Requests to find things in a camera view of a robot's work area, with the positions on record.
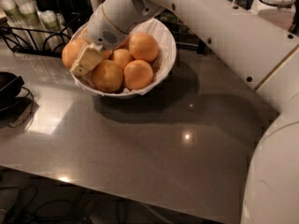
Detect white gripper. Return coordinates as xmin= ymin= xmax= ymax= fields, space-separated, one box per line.
xmin=70 ymin=5 xmax=127 ymax=77

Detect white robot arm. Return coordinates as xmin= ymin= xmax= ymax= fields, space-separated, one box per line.
xmin=79 ymin=0 xmax=299 ymax=224

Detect front left orange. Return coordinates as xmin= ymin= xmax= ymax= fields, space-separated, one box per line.
xmin=91 ymin=60 xmax=123 ymax=93

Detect front right orange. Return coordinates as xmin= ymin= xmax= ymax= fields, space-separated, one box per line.
xmin=123 ymin=60 xmax=153 ymax=91

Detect right upper orange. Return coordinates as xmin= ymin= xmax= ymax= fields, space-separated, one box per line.
xmin=128 ymin=33 xmax=159 ymax=63

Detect stacked paper cups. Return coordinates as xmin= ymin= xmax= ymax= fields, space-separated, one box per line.
xmin=39 ymin=10 xmax=63 ymax=53
xmin=20 ymin=3 xmax=40 ymax=29
xmin=1 ymin=0 xmax=24 ymax=28

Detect black pan on stand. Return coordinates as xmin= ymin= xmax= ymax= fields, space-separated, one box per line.
xmin=0 ymin=72 xmax=35 ymax=128

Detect white appliance with plates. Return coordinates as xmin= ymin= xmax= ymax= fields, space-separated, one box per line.
xmin=249 ymin=0 xmax=296 ymax=30

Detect black wire cup rack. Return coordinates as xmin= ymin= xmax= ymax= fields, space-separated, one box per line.
xmin=0 ymin=13 xmax=80 ymax=57

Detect white bowl with paper liner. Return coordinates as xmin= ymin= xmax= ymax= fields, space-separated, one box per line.
xmin=72 ymin=19 xmax=177 ymax=99

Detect stacked paper cups left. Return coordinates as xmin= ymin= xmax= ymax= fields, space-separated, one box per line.
xmin=1 ymin=0 xmax=24 ymax=28

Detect large orange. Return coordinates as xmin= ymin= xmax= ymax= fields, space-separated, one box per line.
xmin=62 ymin=39 xmax=88 ymax=70

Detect stacked paper cups middle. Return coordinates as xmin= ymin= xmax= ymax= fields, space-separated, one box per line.
xmin=20 ymin=3 xmax=40 ymax=29

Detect centre orange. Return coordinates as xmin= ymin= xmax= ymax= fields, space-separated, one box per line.
xmin=110 ymin=49 xmax=134 ymax=69

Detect back left orange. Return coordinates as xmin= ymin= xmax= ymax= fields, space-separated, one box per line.
xmin=102 ymin=49 xmax=112 ymax=60

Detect stacked paper cups right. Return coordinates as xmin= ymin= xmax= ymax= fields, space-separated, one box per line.
xmin=39 ymin=10 xmax=63 ymax=53

